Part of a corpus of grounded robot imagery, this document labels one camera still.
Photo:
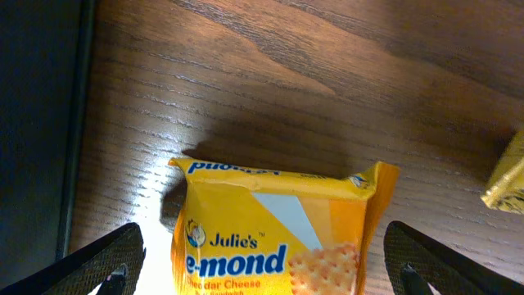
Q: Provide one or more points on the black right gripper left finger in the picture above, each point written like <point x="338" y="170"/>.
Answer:
<point x="110" y="265"/>

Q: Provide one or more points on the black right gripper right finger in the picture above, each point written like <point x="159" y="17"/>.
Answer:
<point x="418" y="264"/>

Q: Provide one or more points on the yellow snack packet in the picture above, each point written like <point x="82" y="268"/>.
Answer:
<point x="504" y="190"/>

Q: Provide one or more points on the orange Julie's cracker packet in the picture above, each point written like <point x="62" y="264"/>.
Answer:
<point x="244" y="230"/>

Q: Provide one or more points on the dark green open box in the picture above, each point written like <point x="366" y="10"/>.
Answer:
<point x="45" y="59"/>

